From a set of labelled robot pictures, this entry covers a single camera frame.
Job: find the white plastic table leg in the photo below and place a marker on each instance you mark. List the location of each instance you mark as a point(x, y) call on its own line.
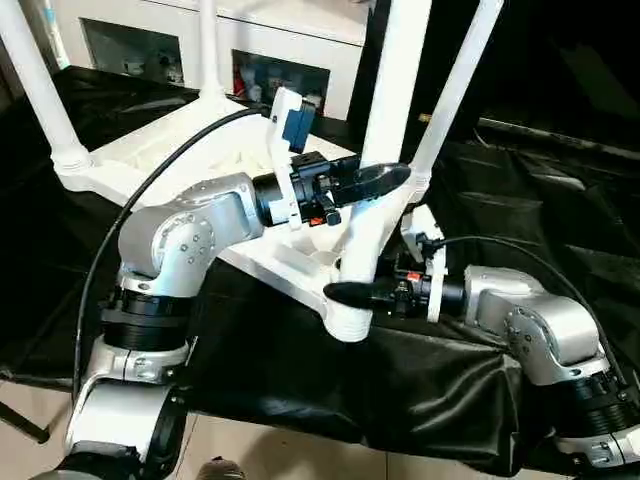
point(40, 90)
point(210, 50)
point(400, 80)
point(455, 90)

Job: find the white plastic table top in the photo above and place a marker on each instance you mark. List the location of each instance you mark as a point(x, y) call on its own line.
point(135, 160)

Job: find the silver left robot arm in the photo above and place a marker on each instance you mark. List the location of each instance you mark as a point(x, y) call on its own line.
point(190, 230)

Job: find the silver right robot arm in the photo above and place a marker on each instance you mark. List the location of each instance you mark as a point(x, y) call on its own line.
point(530, 320)

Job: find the small yellow tag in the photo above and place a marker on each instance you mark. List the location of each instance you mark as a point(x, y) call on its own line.
point(425, 118)

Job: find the small white jar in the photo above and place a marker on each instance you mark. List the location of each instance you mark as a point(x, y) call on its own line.
point(315, 102)

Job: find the black work mat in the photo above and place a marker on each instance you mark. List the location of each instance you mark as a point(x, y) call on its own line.
point(400, 390)

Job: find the white bottle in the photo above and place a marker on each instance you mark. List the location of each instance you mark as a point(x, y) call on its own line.
point(275, 92)

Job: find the red bottle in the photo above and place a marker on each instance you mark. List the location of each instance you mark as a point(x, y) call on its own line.
point(238, 88)

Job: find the white glass-door cabinet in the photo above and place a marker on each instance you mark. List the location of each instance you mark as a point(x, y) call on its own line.
point(300, 35)

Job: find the dark metal rod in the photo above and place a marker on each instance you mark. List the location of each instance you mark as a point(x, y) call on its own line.
point(560, 132)

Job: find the dark robot foot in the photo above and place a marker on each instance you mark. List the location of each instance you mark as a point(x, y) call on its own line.
point(220, 470)

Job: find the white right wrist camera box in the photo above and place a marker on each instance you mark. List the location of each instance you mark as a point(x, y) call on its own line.
point(425, 235)

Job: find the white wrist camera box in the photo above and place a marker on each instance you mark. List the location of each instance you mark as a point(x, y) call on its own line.
point(285, 130)
point(425, 235)

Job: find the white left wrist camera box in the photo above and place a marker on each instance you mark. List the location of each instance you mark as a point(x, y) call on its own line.
point(285, 130)

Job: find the grey metal frame leg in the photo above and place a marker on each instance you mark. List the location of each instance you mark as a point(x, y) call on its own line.
point(25, 422)

